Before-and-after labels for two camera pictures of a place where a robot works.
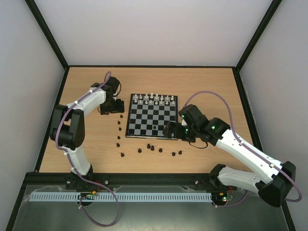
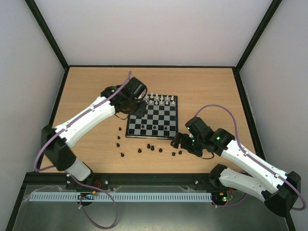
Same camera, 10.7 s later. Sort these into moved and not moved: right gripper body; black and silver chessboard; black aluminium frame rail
Moved: right gripper body
Not moved: black and silver chessboard; black aluminium frame rail
